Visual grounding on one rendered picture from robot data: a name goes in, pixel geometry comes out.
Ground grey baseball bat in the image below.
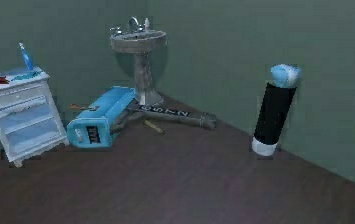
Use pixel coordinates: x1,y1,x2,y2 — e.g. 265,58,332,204
109,104,218,133

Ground tan wooden stick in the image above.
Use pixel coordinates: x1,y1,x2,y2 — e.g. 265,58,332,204
143,119,166,135

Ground light blue box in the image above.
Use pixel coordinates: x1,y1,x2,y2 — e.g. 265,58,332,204
66,85,137,149

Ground black white cylinder bin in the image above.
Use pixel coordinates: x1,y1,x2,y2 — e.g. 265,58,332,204
251,82,298,157

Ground orange grey tool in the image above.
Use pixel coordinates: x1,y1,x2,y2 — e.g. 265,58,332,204
69,103,99,112

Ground silver sink faucet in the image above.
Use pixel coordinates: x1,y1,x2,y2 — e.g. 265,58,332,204
128,15,143,34

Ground light blue bin bag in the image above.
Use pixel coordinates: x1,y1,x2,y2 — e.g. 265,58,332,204
269,63,302,89

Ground white chest of drawers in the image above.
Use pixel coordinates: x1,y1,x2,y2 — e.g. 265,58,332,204
0,66,70,168

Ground teal cloth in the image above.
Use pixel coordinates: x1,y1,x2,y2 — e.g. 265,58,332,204
10,70,43,82

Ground blue spray bottle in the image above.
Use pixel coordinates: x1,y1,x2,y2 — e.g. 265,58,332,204
17,41,35,72

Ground grey pedestal sink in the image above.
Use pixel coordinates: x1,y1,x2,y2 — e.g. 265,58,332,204
109,29,169,107

